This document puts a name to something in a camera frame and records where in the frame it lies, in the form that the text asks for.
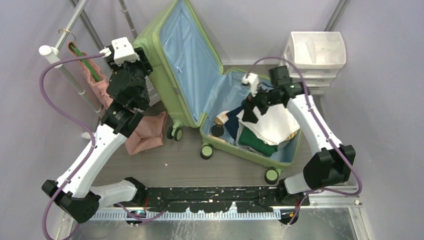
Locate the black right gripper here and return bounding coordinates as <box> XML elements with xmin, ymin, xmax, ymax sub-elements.
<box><xmin>242</xmin><ymin>80</ymin><xmax>282</xmax><ymax>123</ymax></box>

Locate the green ribbed hard-shell suitcase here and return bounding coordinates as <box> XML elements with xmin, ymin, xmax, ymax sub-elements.
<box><xmin>133</xmin><ymin>0</ymin><xmax>302</xmax><ymax>185</ymax></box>

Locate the white perforated plastic basket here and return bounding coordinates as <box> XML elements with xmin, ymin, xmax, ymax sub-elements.
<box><xmin>145</xmin><ymin>76</ymin><xmax>161</xmax><ymax>106</ymax></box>

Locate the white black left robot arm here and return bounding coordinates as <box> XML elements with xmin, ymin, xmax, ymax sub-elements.
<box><xmin>41</xmin><ymin>46</ymin><xmax>153</xmax><ymax>224</ymax></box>

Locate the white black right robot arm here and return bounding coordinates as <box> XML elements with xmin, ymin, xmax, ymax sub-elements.
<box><xmin>241</xmin><ymin>65</ymin><xmax>356</xmax><ymax>206</ymax></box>

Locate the navy blue folded garment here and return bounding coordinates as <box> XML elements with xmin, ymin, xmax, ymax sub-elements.
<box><xmin>224</xmin><ymin>105</ymin><xmax>244</xmax><ymax>140</ymax></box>

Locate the dark green folded garment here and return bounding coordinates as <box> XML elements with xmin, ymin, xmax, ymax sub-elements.
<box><xmin>238</xmin><ymin>127</ymin><xmax>278</xmax><ymax>157</ymax></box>

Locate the yellow white striped garment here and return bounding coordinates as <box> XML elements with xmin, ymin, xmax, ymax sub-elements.
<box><xmin>283</xmin><ymin>130</ymin><xmax>299</xmax><ymax>142</ymax></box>

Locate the black round jar lid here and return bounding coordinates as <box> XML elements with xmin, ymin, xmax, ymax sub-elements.
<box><xmin>210</xmin><ymin>124</ymin><xmax>225</xmax><ymax>138</ymax></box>

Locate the pink cloth garment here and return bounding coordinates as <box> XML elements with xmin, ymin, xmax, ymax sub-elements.
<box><xmin>78</xmin><ymin>59</ymin><xmax>168</xmax><ymax>155</ymax></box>

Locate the green clothes hanger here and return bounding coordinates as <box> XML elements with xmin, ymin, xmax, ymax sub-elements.
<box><xmin>68</xmin><ymin>42</ymin><xmax>102</xmax><ymax>82</ymax></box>

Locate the white plastic drawer organizer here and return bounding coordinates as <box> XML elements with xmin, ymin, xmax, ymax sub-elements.
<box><xmin>282</xmin><ymin>31</ymin><xmax>347</xmax><ymax>96</ymax></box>

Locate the white and silver clothes rack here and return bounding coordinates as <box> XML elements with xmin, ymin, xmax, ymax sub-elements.
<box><xmin>38</xmin><ymin>0</ymin><xmax>140</xmax><ymax>140</ymax></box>

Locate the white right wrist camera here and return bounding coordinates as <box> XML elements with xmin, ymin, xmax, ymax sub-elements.
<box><xmin>241</xmin><ymin>73</ymin><xmax>260</xmax><ymax>97</ymax></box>

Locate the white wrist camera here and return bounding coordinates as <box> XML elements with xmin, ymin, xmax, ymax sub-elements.
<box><xmin>99</xmin><ymin>37</ymin><xmax>141</xmax><ymax>67</ymax></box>
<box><xmin>241</xmin><ymin>73</ymin><xmax>260</xmax><ymax>97</ymax></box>

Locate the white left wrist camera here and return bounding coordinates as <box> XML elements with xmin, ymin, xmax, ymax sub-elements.
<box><xmin>99</xmin><ymin>37</ymin><xmax>141</xmax><ymax>67</ymax></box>

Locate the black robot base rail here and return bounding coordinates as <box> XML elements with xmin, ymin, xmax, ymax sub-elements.
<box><xmin>114</xmin><ymin>185</ymin><xmax>310</xmax><ymax>225</ymax></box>

